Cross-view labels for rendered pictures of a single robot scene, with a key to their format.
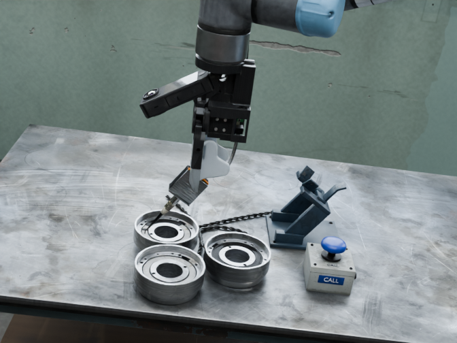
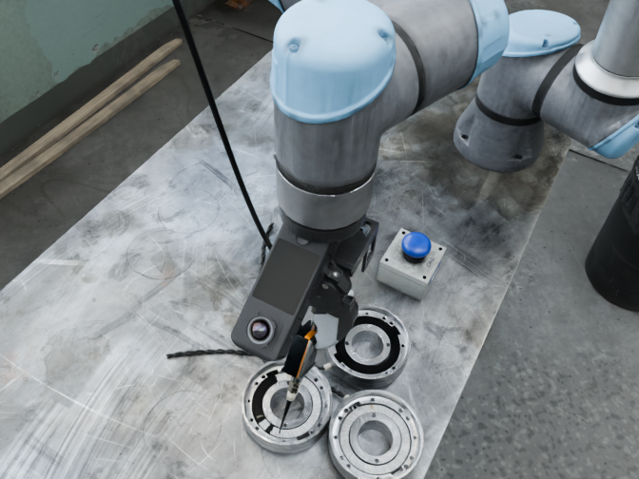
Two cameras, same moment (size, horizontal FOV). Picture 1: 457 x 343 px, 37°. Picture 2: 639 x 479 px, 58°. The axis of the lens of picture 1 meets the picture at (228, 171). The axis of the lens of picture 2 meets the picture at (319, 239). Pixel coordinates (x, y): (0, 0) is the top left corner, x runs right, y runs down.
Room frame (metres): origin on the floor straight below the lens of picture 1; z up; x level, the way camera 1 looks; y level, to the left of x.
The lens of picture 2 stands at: (0.79, 0.31, 1.47)
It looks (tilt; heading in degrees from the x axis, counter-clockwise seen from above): 51 degrees down; 299
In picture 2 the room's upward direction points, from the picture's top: 3 degrees clockwise
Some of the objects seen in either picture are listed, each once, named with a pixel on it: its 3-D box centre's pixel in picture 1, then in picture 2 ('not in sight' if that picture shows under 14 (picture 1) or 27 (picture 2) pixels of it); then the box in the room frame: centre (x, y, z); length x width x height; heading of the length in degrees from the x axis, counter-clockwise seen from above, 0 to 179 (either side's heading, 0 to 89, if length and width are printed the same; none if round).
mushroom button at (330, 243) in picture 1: (331, 254); (414, 252); (0.92, -0.18, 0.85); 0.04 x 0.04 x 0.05
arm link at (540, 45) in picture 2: not in sight; (530, 62); (0.91, -0.52, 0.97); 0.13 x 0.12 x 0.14; 163
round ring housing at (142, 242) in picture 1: (165, 236); (287, 406); (0.95, 0.09, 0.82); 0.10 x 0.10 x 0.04
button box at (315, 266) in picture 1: (332, 267); (413, 260); (0.92, -0.18, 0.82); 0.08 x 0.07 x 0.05; 92
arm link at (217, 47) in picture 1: (222, 43); (320, 179); (0.95, 0.03, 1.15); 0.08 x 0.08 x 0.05
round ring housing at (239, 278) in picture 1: (236, 260); (366, 347); (0.91, -0.03, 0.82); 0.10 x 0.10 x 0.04
